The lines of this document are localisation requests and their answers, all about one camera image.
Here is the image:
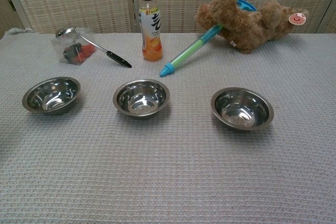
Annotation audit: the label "small stainless steel bowl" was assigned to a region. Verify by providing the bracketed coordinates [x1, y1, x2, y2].
[112, 78, 171, 120]
[211, 87, 275, 131]
[22, 76, 81, 116]

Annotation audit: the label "blue green toy water pump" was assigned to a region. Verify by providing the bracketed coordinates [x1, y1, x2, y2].
[159, 0, 257, 78]

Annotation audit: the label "orange juice bottle, black cap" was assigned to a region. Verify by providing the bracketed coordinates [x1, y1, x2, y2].
[138, 0, 164, 62]

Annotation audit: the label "grey waffle weave tablecloth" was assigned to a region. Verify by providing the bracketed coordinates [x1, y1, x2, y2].
[0, 28, 336, 224]

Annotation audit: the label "clear plastic box, red contents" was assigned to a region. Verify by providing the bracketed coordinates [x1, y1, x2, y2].
[51, 27, 98, 65]

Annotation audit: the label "brown plush teddy bear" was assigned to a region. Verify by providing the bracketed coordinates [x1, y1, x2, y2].
[194, 0, 310, 54]

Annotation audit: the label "beige woven folding screen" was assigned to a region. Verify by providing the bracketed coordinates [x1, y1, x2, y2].
[0, 0, 336, 35]

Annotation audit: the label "round pink hang tag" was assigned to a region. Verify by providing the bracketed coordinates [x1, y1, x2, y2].
[288, 13, 307, 25]

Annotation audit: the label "steel ladle with black handle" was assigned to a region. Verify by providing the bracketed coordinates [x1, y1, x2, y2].
[55, 26, 132, 69]

